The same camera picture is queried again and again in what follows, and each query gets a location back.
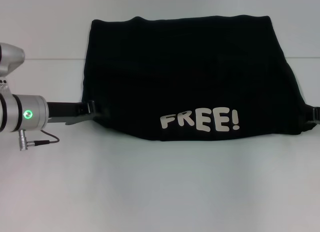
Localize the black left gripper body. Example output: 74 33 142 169
46 101 85 126

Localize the black shirt with FREE print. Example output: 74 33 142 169
81 15 320 142

